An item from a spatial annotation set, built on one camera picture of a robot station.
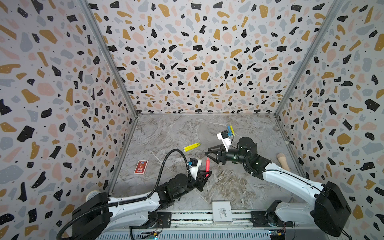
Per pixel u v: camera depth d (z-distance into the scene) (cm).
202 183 65
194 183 66
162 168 56
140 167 90
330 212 40
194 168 65
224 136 66
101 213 42
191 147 101
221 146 70
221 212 72
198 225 73
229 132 113
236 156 65
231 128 113
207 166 72
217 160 66
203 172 70
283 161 92
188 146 102
